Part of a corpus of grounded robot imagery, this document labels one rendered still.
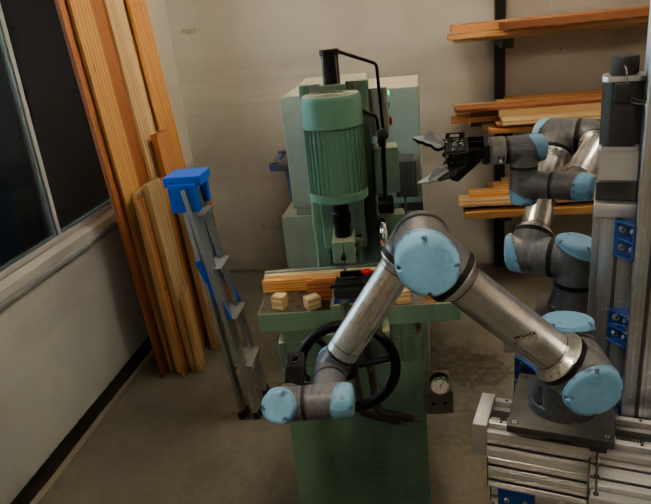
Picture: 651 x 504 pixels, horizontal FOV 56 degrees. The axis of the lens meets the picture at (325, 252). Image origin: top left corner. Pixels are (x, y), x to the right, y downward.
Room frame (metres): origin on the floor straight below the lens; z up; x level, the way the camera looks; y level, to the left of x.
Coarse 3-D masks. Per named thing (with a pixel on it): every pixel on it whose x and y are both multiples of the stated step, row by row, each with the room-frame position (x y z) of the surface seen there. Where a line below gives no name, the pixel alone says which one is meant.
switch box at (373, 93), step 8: (368, 88) 2.09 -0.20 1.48; (376, 88) 2.07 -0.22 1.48; (384, 88) 2.06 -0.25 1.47; (376, 96) 2.07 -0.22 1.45; (384, 96) 2.06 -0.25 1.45; (376, 104) 2.07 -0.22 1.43; (384, 104) 2.06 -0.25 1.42; (376, 112) 2.07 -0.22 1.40; (384, 112) 2.06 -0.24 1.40; (384, 120) 2.06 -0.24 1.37; (376, 128) 2.07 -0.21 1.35
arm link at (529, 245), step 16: (544, 128) 1.95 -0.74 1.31; (560, 128) 1.92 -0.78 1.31; (576, 128) 1.90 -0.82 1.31; (560, 144) 1.89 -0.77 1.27; (576, 144) 1.89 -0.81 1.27; (544, 160) 1.88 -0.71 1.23; (560, 160) 1.88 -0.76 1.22; (528, 208) 1.80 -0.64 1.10; (544, 208) 1.77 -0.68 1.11; (528, 224) 1.74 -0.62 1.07; (544, 224) 1.74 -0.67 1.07; (512, 240) 1.72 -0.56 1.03; (528, 240) 1.70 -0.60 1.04; (544, 240) 1.68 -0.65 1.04; (512, 256) 1.70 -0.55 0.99; (528, 256) 1.67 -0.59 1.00; (544, 256) 1.65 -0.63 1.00; (528, 272) 1.68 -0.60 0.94; (544, 272) 1.65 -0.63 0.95
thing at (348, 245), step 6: (354, 228) 1.88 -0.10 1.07; (354, 234) 1.83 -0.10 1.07; (336, 240) 1.78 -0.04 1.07; (342, 240) 1.78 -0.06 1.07; (348, 240) 1.77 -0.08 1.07; (354, 240) 1.78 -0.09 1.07; (336, 246) 1.76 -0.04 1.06; (342, 246) 1.76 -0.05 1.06; (348, 246) 1.76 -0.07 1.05; (354, 246) 1.76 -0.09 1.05; (336, 252) 1.76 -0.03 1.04; (348, 252) 1.76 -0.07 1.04; (354, 252) 1.76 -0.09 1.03; (336, 258) 1.76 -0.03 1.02; (348, 258) 1.76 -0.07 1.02; (354, 258) 1.76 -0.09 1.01
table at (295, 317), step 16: (400, 304) 1.64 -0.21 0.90; (416, 304) 1.63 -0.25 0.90; (432, 304) 1.62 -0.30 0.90; (448, 304) 1.62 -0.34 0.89; (272, 320) 1.67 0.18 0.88; (288, 320) 1.66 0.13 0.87; (304, 320) 1.66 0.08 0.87; (320, 320) 1.65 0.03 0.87; (384, 320) 1.61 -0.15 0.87; (400, 320) 1.63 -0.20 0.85; (416, 320) 1.63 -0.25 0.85; (432, 320) 1.62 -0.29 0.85; (448, 320) 1.62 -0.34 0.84
